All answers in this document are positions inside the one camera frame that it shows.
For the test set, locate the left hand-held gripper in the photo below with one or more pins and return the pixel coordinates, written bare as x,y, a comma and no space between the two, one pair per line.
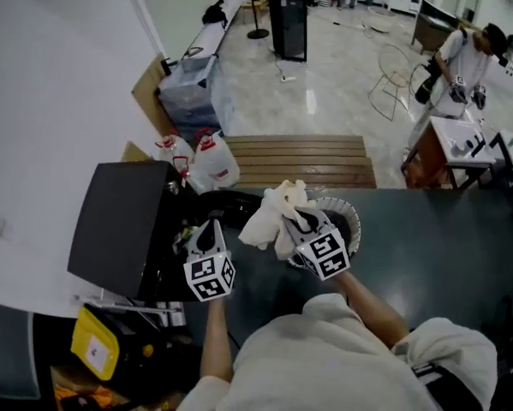
209,276

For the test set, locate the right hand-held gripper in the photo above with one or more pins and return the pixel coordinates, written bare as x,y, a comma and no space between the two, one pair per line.
324,255

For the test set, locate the white laundry basket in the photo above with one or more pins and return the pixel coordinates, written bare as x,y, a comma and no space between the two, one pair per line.
353,225

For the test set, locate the cream cloth clothes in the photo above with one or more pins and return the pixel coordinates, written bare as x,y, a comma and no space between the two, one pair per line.
264,221

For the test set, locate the black washing machine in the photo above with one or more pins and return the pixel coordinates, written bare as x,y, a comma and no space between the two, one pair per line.
115,225

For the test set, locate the person's left forearm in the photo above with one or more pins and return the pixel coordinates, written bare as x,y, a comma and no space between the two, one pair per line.
216,341

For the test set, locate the person's right forearm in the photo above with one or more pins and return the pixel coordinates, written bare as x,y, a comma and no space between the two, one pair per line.
374,311

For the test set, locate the small grey metal part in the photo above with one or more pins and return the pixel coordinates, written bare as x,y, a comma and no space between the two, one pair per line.
171,186

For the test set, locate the wooden slat platform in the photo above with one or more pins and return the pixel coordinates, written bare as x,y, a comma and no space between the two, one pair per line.
299,161

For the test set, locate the white folding hand cart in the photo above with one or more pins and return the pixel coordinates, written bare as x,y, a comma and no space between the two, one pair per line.
127,308

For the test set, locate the small yellow cap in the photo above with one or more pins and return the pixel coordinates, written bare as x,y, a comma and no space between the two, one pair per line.
147,349

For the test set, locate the person's cream shirt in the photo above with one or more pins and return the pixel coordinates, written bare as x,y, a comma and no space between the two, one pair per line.
324,366

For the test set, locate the plastic wrapped grey cabinet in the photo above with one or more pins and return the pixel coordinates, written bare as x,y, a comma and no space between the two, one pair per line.
192,97

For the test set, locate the white power strip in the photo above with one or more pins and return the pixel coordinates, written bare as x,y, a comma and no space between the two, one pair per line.
288,78

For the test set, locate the brown wooden board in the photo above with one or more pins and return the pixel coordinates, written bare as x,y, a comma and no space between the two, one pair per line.
151,97

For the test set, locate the wooden table with white top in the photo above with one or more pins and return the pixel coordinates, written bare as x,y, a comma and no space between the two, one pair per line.
449,144

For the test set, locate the black glass door fridge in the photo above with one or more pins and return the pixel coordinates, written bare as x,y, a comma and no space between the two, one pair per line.
288,24

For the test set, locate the long white low bench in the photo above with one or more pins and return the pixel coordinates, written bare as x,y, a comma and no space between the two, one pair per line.
209,37

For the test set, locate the black bag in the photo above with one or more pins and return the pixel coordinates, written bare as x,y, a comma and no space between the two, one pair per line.
214,13

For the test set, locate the brown wooden desk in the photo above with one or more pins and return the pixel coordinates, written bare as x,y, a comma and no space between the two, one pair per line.
431,30

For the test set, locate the black pedestal fan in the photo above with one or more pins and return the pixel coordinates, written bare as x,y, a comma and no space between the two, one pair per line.
256,32

